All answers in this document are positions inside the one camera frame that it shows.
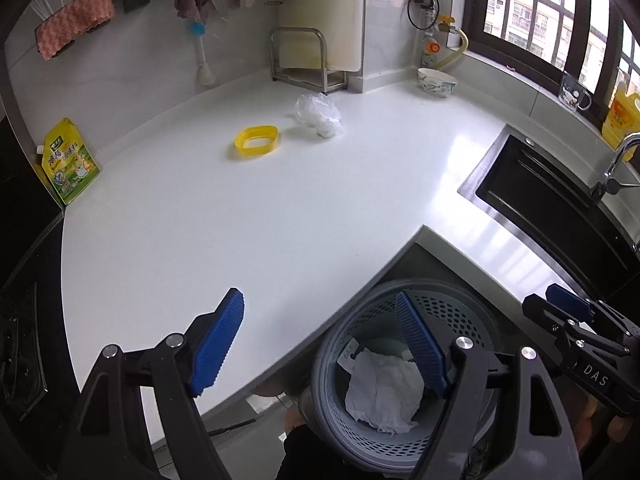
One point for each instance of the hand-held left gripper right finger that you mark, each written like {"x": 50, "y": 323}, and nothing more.
{"x": 420, "y": 345}

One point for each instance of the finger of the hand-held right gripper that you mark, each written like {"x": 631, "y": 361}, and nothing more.
{"x": 545, "y": 317}
{"x": 567, "y": 302}

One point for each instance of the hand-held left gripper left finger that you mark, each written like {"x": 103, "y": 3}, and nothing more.
{"x": 217, "y": 340}

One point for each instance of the grey perforated waste basket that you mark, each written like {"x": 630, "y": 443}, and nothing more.
{"x": 450, "y": 305}

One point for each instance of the person's right hand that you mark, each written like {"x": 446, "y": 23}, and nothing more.
{"x": 617, "y": 427}

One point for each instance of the crumpled white paper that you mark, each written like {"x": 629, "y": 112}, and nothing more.
{"x": 385, "y": 390}

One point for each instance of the white paper tag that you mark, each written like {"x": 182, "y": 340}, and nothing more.
{"x": 350, "y": 355}

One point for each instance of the black kitchen sink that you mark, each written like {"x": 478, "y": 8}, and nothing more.
{"x": 540, "y": 200}

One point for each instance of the person's black clothing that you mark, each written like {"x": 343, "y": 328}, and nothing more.
{"x": 300, "y": 452}

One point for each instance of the metal faucet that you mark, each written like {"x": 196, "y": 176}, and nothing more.
{"x": 617, "y": 160}

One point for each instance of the yellow oil bottle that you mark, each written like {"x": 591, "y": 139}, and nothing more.
{"x": 620, "y": 115}

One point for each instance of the black cooktop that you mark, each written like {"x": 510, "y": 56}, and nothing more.
{"x": 20, "y": 340}

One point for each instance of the printed glass mug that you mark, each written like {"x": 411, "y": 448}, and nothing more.
{"x": 572, "y": 92}

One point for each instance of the green yellow pouch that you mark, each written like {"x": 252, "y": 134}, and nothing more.
{"x": 67, "y": 165}

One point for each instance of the clear plastic bag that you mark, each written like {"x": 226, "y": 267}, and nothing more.
{"x": 315, "y": 110}

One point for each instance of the patterned white bowl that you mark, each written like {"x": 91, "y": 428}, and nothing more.
{"x": 437, "y": 85}

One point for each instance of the metal board rack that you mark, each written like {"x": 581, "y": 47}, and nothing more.
{"x": 295, "y": 77}

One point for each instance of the blue white bottle brush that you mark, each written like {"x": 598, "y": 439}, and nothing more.
{"x": 202, "y": 55}

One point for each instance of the black framed window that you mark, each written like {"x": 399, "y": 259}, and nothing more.
{"x": 520, "y": 15}

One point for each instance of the gas pipe with valve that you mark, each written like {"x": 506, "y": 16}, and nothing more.
{"x": 430, "y": 40}

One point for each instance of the pink sponge cloth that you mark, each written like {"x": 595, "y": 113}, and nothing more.
{"x": 75, "y": 20}

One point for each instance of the white cutting board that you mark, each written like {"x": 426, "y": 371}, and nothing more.
{"x": 320, "y": 5}

